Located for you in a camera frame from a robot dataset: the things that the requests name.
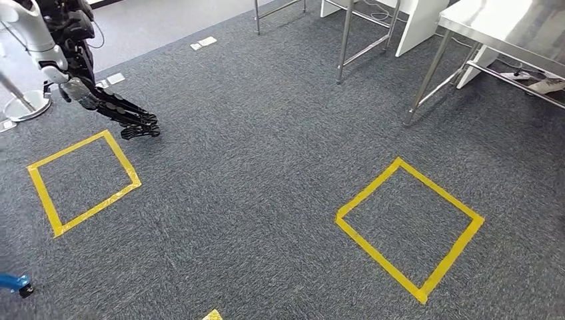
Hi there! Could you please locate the stainless steel workbench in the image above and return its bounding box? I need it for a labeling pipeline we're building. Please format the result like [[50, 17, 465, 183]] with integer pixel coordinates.
[[402, 0, 565, 127]]

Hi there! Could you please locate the stainless steel table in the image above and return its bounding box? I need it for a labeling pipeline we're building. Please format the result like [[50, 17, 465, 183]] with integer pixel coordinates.
[[253, 0, 400, 85]]

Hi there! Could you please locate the white cabinet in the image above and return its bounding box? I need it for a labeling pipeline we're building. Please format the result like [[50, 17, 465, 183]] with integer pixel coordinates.
[[456, 44, 500, 90], [320, 0, 450, 58]]

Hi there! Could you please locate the white black humanoid robot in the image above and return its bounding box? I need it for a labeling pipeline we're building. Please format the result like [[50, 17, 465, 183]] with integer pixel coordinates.
[[0, 0, 161, 141]]

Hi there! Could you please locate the white floor cable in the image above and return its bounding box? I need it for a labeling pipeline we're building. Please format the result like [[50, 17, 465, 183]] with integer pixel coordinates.
[[362, 0, 400, 23]]

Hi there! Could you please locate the chrome stanchion post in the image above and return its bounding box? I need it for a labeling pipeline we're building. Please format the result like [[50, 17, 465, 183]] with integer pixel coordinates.
[[0, 70, 52, 123]]

